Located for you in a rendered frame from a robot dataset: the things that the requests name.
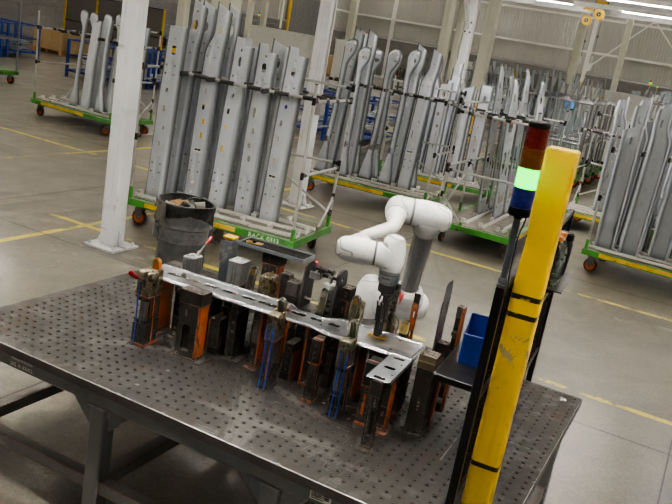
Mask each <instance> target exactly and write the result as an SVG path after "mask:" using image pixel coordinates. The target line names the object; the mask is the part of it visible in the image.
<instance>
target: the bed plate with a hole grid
mask: <svg viewBox="0 0 672 504"><path fill-rule="evenodd" d="M136 286H137V279H135V278H133V277H132V276H130V275H129V274H128V273H126V274H122V275H118V276H115V277H111V278H107V279H104V280H100V281H96V282H92V283H89V284H85V285H81V286H77V287H74V288H70V289H66V290H63V291H59V292H55V293H51V294H48V295H44V296H40V297H37V298H33V299H30V300H25V301H22V302H18V303H14V304H10V305H7V306H3V307H0V351H2V352H4V353H6V354H9V355H11V356H13V357H15V358H18V359H20V360H22V361H24V362H26V363H29V364H31V365H33V366H35V367H38V368H40V369H42V370H44V371H47V372H49V373H51V374H53V375H55V376H58V377H60V378H62V379H64V380H67V381H69V382H71V383H73V384H75V385H78V386H80V387H82V388H84V389H87V390H89V391H91V392H93V393H96V394H98V395H100V396H102V397H104V398H107V399H109V400H111V401H113V402H116V403H118V404H120V405H122V406H125V407H127V408H129V409H131V410H133V411H136V412H138V413H140V414H142V415H145V416H147V417H149V418H151V419H154V420H156V421H158V422H160V423H162V424H165V425H167V426H169V427H171V428H174V429H176V430H178V431H180V432H183V433H185V434H187V435H189V436H191V437H194V438H196V439H198V440H200V441H203V442H205V443H207V444H209V445H211V446H214V447H216V448H218V449H220V450H223V451H225V452H227V453H229V454H232V455H234V456H236V457H238V458H240V459H243V460H245V461H247V462H249V463H252V464H254V465H256V466H258V467H261V468H263V469H265V470H267V471H269V472H272V473H274V474H276V475H278V476H281V477H283V478H285V479H287V480H290V481H292V482H294V483H296V484H298V485H301V486H303V487H305V488H307V489H310V490H312V491H314V492H316V493H319V494H321V495H323V496H325V497H327V498H330V499H332V500H334V501H336V502H339V503H341V504H445V500H446V496H447V491H448V487H449V483H450V479H451V475H452V471H453V467H454V462H455V458H456V453H457V449H458V445H459V441H460V436H461V432H462V428H463V424H464V420H465V415H466V411H467V407H468V403H469V398H470V394H471V392H469V391H466V390H463V389H460V388H457V387H454V386H451V385H449V390H448V394H447V398H446V403H445V407H444V410H443V411H442V413H441V412H437V411H434V415H433V419H432V420H433V423H432V425H431V426H430V427H428V426H425V430H426V431H425V433H424V434H423V436H422V437H421V438H420V439H418V438H415V437H412V436H410V435H407V434H404V433H402V430H403V429H404V428H405V427H404V426H405V421H406V416H407V412H408V407H409V403H410V398H411V393H412V389H413V384H414V379H415V375H416V370H417V362H418V358H419V357H418V358H417V359H416V360H415V361H413V364H412V368H411V373H410V378H409V381H408V387H407V392H406V396H405V401H404V403H403V404H402V405H404V409H403V410H402V411H401V412H400V413H399V414H398V416H397V417H396V418H395V417H392V416H390V420H389V425H392V426H393V427H392V428H391V429H390V431H389V432H388V433H387V434H386V435H385V436H384V437H383V436H380V435H377V434H375V437H374V440H373V441H375V442H377V443H378V445H377V446H376V447H375V448H374V449H373V450H372V452H371V453H370V454H364V453H362V452H359V451H356V450H354V447H355V446H356V445H357V444H358V443H359V442H360V441H361V436H362V431H363V427H360V426H358V425H356V424H354V423H353V421H354V420H355V417H356V412H357V407H358V402H359V398H360V397H361V393H362V387H363V386H361V388H360V391H361V393H360V394H359V395H358V396H357V397H356V398H355V399H354V400H353V401H352V402H349V401H346V405H345V409H346V410H347V413H348V414H346V415H343V416H341V418H338V419H334V418H331V417H326V416H325V417H324V416H322V415H321V413H325V412H326V410H327V405H328V402H329V396H330V394H331V391H332V389H333V385H334V380H335V376H334V375H335V372H334V373H333V379H332V385H330V386H329V387H328V388H327V389H324V388H322V387H320V386H321V381H322V378H323V373H324V370H322V371H320V373H319V378H318V384H319V385H318V391H317V396H318V397H317V398H318V399H316V400H315V401H314V402H313V403H312V404H314V405H315V406H309V404H308V403H304V402H302V401H300V400H301V398H302V396H303V391H304V386H303V385H300V384H297V380H298V378H299V374H298V375H297V376H295V377H294V378H293V379H291V380H290V381H286V380H283V379H280V378H279V373H280V370H281V368H280V369H279V370H277V372H276V373H277V374H276V380H275V381H277V382H276V383H277V384H275V385H276V386H275V387H274V389H272V390H270V392H267V391H265V392H264V391H263V390H260V389H259V388H257V387H256V386H254V385H256V383H257V379H258V373H259V368H258V369H257V370H255V371H251V370H248V369H245V368H243V367H242V366H243V365H245V364H246V363H248V362H250V361H249V360H248V359H249V355H248V356H247V357H245V358H243V359H242V360H240V361H238V362H237V363H235V362H232V361H229V360H226V359H223V358H220V357H217V354H218V353H217V354H215V355H214V354H212V353H209V352H205V350H203V356H204V357H206V358H209V359H210V360H209V361H207V362H205V363H204V364H202V365H200V366H197V365H195V364H192V363H189V362H186V361H183V360H181V359H178V358H175V357H172V356H169V355H167V352H169V351H171V350H173V349H175V340H172V339H169V338H166V337H164V336H165V335H167V334H169V333H171V332H173V330H171V329H169V330H166V331H164V332H162V333H160V334H158V335H156V339H157V342H158V343H156V345H154V346H153V345H152V346H147V347H144V349H141V348H140V347H138V346H134V345H130V344H127V345H126V343H127V342H129V340H130V339H131V332H132V323H133V321H134V317H135V315H136V307H137V296H136V295H135V294H136ZM581 403H582V399H580V398H577V397H574V396H572V395H569V394H566V393H563V392H560V391H557V390H554V389H551V388H548V387H545V386H542V385H539V384H536V383H533V382H531V381H528V380H525V379H523V383H522V386H521V390H520V394H519V398H518V402H517V406H516V410H515V414H514V418H513V422H512V426H511V430H510V434H509V438H508V442H507V446H506V449H505V453H504V457H503V461H502V465H501V469H500V473H499V477H498V481H497V485H496V489H495V493H494V497H493V501H492V503H491V504H526V503H527V502H528V500H529V498H530V496H531V494H532V493H533V491H534V489H535V487H536V485H537V484H538V482H539V480H540V478H541V476H542V475H543V473H544V471H545V469H546V467H547V466H548V464H549V462H550V460H551V459H552V457H553V455H554V453H555V451H556V450H557V448H558V446H559V444H560V442H561V441H562V439H563V437H564V435H565V433H566V432H567V430H568V428H569V426H570V424H571V423H572V421H573V419H574V417H575V415H576V414H577V412H578V410H579V408H580V407H581ZM346 410H345V411H346Z"/></svg>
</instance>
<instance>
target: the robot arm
mask: <svg viewBox="0 0 672 504"><path fill-rule="evenodd" d="M385 216H386V220H387V222H386V223H383V224H380V225H377V226H374V227H371V228H368V229H366V230H363V231H361V232H359V233H356V234H354V235H351V236H343V237H341V238H340V239H338V241H337V245H336V253H337V255H338V256H339V257H340V258H342V259H344V260H346V261H349V262H353V263H358V264H364V265H374V266H377V267H380V269H379V275H375V274H367V275H365V276H364V277H363V278H362V279H361V280H360V281H359V283H358V285H357V289H356V294H355V295H359V296H361V299H362V301H365V302H366V305H365V310H364V315H363V320H362V324H363V325H366V326H369V327H372V328H374V332H373V335H375V336H378V337H380V335H382V331H383V326H384V321H385V320H386V318H385V317H387V312H388V308H389V304H390V301H391V298H392V296H391V294H394V293H395V289H396V285H397V284H398V283H399V284H402V289H401V292H402V293H404V296H403V298H402V300H401V302H400V303H399V305H398V307H397V309H396V313H395V315H397V318H399V319H403V320H409V318H410V314H411V309H412V304H413V301H414V296H415V293H418V294H421V299H420V303H419V304H420V305H419V310H418V315H417V319H416V320H418V319H422V318H423V317H425V315H426V314H427V311H428V307H429V301H428V298H427V296H426V295H425V294H423V290H422V288H421V286H420V283H421V280H422V276H423V273H424V269H425V266H426V262H427V259H428V256H429V253H430V250H431V246H432V243H433V239H434V238H435V237H436V236H437V235H438V234H439V233H440V232H445V231H447V230H448V229H449V228H450V227H451V222H452V211H451V210H450V209H449V208H448V207H446V206H444V205H442V204H440V203H437V202H433V201H428V200H423V199H414V198H408V197H404V196H399V195H397V196H394V197H392V198H391V199H390V200H389V201H388V202H387V204H386V207H385ZM403 224H406V225H411V226H413V231H414V235H413V238H412V242H411V246H410V250H409V253H408V257H407V261H406V264H405V268H404V272H403V276H402V279H401V281H399V277H400V273H401V269H402V268H403V265H404V262H405V257H406V241H405V239H404V238H403V237H402V236H400V235H396V234H394V233H396V232H397V231H399V230H400V229H401V227H402V225H403ZM385 236H387V237H386V238H385V239H384V242H376V241H372V240H375V239H378V238H382V237H385Z"/></svg>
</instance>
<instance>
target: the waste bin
mask: <svg viewBox="0 0 672 504"><path fill-rule="evenodd" d="M155 205H156V207H157V209H156V212H155V215H154V222H153V230H152V236H153V237H157V242H156V253H155V258H157V257H159V258H160V259H161V260H162V264H164V263H167V262H171V261H174V260H176V261H179V262H182V263H183V257H184V255H187V254H190V253H195V254H196V253H197V251H198V250H199V251H200V250H201V248H202V247H203V246H204V245H205V242H206V241H207V240H208V238H209V237H210V236H212V237H213V231H214V226H213V221H214V215H215V212H216V205H215V204H214V203H212V202H210V201H209V200H206V199H204V198H201V197H199V196H195V195H191V194H186V193H176V192H175V193H162V194H159V195H157V197H156V203H155ZM205 252H206V247H205V248H204V250H203V251H202V254H201V255H202V256H203V262H202V269H203V263H204V257H205Z"/></svg>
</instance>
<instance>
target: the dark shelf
mask: <svg viewBox="0 0 672 504"><path fill-rule="evenodd" d="M461 344H462V341H461V342H460V343H459V345H458V346H457V347H456V348H455V349H454V350H453V351H452V352H451V354H450V355H449V356H448V357H447V358H446V359H445V360H444V362H443V363H442V364H441V365H440V366H439V367H438V368H437V370H436V371H435V372H434V373H433V377H432V380H434V381H438V382H442V383H445V384H448V385H451V386H454V387H457V388H460V389H463V390H466V391H469V392H471V390H472V386H473V382H474V377H475V373H476V369H477V367H473V366H469V365H466V364H462V363H459V362H458V357H459V352H460V348H461Z"/></svg>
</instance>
